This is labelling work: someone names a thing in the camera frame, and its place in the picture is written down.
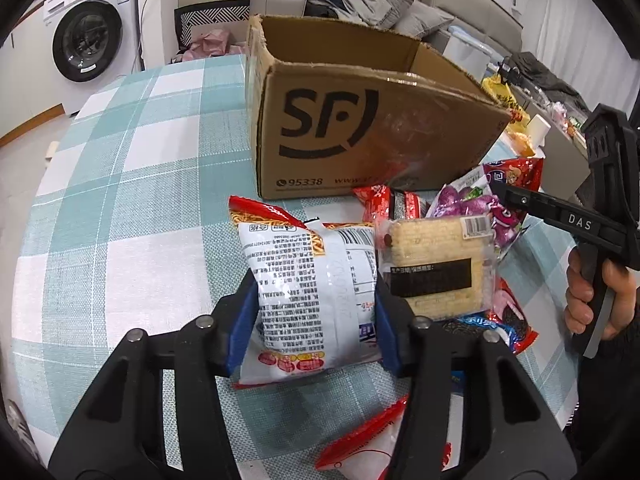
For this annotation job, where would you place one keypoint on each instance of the clear cracker pack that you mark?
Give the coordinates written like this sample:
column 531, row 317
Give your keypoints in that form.
column 443, row 267

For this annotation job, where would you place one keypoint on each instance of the red round cookie snack pack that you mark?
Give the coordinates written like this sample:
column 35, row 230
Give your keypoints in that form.
column 507, row 312

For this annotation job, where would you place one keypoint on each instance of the checkered teal tablecloth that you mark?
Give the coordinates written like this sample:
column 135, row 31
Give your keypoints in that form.
column 130, row 228

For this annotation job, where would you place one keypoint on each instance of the pink cloth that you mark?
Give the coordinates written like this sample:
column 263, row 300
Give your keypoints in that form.
column 212, row 44

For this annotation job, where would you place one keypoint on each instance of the SF cardboard box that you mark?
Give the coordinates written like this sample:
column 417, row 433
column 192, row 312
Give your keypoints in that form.
column 333, row 106

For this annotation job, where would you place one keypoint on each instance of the black patterned chair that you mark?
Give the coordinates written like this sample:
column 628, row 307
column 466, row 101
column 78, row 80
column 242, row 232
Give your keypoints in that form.
column 199, row 19

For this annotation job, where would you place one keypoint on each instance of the red chip bag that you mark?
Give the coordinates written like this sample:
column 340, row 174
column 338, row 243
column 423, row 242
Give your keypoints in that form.
column 520, row 172

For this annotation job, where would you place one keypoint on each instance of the blue Oreo cookie pack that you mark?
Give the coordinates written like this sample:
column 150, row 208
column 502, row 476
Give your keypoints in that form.
column 465, row 332

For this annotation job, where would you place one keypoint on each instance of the white noodle snack bag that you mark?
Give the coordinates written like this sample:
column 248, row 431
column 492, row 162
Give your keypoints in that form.
column 315, row 293

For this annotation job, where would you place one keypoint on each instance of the white washing machine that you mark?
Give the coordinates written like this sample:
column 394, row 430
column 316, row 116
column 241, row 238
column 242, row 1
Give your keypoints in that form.
column 92, row 38

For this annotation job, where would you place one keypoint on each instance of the pile of clothes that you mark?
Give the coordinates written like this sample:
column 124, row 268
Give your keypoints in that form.
column 375, row 13

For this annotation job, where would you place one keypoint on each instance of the white paper cup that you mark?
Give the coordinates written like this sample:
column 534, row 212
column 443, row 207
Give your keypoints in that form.
column 537, row 130

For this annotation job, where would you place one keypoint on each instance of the white cylindrical bin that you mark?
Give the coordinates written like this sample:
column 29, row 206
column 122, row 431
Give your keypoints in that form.
column 467, row 53

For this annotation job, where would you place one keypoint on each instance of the grey sofa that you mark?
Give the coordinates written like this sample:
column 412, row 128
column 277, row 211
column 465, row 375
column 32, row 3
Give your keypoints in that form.
column 400, row 5

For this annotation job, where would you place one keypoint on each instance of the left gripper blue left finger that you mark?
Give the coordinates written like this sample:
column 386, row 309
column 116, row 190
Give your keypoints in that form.
column 241, row 310

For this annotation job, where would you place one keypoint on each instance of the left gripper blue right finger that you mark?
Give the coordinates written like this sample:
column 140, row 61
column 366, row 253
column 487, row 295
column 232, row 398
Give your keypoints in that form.
column 393, row 316

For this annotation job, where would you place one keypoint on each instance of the red white glue snack bag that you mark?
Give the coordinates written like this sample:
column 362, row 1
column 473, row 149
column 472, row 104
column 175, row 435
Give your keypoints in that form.
column 365, row 452

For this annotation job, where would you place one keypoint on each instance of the purple grape candy bag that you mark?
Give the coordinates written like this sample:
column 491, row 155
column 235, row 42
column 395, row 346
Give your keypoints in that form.
column 471, row 195

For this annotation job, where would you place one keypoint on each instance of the yellow plastic bag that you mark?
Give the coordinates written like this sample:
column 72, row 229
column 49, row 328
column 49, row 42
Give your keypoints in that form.
column 519, row 119

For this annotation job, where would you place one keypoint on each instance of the grey cushion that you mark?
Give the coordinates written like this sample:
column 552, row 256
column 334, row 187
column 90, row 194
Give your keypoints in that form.
column 421, row 20

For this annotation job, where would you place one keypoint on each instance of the red seaweed roll pack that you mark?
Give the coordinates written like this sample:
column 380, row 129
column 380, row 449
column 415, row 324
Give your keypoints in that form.
column 382, row 203

